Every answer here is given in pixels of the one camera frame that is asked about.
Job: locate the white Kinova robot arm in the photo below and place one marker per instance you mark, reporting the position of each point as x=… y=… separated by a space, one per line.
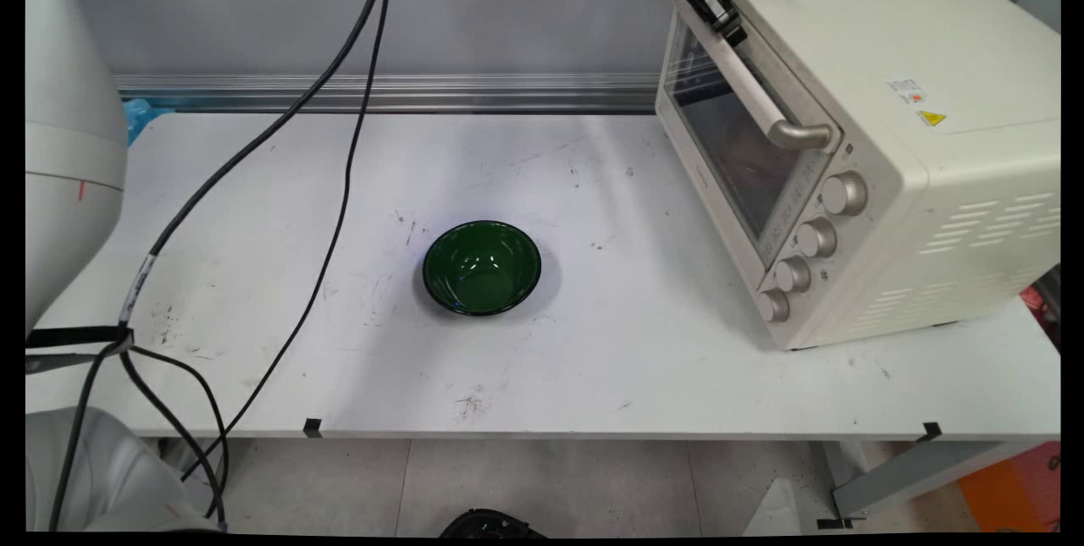
x=68 y=106

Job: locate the silver oven knob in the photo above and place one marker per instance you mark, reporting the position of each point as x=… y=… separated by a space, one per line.
x=816 y=238
x=844 y=194
x=793 y=275
x=773 y=306

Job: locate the yellow warning sticker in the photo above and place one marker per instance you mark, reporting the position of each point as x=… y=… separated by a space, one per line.
x=931 y=118

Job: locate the cream toaster oven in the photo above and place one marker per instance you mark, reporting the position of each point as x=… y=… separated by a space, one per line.
x=931 y=190

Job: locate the green enamel bowl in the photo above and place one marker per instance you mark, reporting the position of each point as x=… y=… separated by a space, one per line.
x=481 y=268

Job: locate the red object behind table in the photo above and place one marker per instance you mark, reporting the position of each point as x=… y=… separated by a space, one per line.
x=1040 y=305

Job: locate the black tape strip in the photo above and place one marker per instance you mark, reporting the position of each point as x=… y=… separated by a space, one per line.
x=931 y=431
x=312 y=427

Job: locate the grey table leg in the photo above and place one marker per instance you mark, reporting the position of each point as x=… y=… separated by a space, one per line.
x=915 y=474

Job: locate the orange box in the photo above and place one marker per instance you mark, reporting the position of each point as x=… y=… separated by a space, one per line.
x=1012 y=491

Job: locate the black round floor object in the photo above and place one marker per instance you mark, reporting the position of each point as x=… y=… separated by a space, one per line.
x=491 y=525

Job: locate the blue plastic piece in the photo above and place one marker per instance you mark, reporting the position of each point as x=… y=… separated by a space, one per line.
x=140 y=116

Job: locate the aluminium profile rail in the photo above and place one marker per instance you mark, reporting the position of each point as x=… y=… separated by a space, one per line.
x=381 y=93

